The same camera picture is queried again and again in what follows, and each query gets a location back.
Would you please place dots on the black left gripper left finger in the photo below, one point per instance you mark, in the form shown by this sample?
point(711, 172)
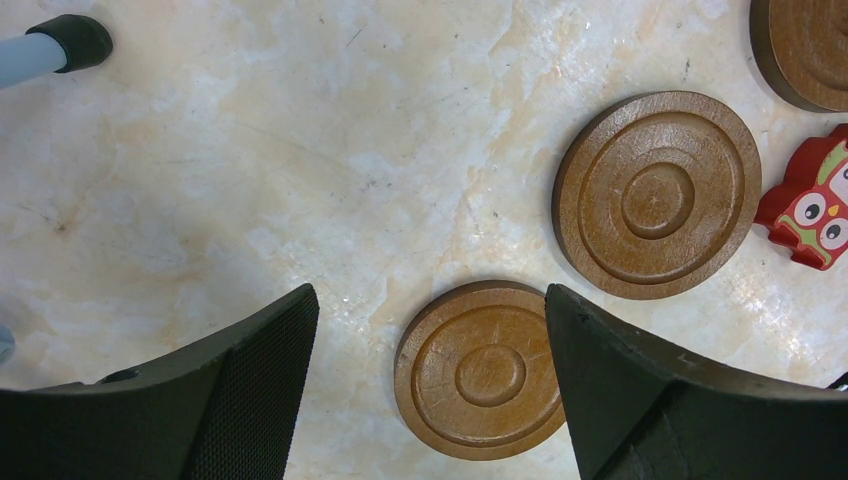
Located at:
point(222, 407)

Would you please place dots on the red owl toy block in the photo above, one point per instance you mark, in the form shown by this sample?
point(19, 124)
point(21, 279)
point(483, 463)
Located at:
point(807, 211)

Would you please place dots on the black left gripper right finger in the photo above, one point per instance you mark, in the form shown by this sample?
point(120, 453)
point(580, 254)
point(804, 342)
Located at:
point(640, 407)

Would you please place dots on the brown wooden coaster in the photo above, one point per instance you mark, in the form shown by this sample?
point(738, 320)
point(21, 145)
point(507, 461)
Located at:
point(473, 373)
point(656, 193)
point(800, 48)

